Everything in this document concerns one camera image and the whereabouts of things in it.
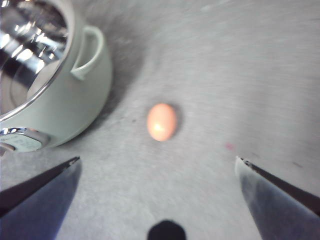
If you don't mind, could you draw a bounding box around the brown egg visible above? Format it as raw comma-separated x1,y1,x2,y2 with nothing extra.
146,103,178,142

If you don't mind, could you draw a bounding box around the pale green electric cooking pot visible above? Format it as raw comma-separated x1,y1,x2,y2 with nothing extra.
0,0,113,154

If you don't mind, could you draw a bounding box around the glass lid with green knob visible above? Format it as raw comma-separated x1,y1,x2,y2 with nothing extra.
0,0,75,123

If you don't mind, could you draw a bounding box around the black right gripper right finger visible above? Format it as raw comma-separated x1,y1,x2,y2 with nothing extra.
234,156,320,240

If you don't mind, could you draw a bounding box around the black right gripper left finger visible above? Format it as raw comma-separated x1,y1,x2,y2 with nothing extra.
0,156,82,240

